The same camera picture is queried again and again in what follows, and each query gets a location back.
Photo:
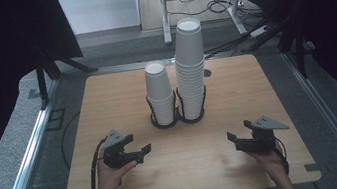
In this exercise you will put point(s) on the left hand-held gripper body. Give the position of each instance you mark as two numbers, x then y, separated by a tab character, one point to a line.
115	156

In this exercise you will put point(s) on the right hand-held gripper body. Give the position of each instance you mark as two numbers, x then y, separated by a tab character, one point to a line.
262	139

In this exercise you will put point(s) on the black double cup holder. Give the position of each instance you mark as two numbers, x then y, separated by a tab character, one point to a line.
178	117

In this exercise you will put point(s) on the short stack of paper cups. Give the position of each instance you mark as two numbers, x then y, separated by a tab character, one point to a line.
159	92

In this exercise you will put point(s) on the tall stack of paper cups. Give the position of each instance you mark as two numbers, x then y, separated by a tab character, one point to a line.
190	71

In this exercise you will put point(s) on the person's right hand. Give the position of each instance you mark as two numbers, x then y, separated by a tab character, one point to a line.
269	160

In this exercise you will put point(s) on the person's left hand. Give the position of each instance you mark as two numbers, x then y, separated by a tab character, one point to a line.
110	179

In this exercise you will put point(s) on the black table grommet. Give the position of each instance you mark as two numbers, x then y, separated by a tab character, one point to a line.
207	73

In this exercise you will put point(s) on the black floor socket plate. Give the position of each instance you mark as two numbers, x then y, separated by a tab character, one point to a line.
55	119

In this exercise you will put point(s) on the black metal stand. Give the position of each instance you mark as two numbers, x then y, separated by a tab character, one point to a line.
42	86
300	54

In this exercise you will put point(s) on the white power strip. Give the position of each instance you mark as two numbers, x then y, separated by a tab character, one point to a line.
260	31

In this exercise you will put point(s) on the aluminium floor rail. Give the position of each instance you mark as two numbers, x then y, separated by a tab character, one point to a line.
331	117
23	173

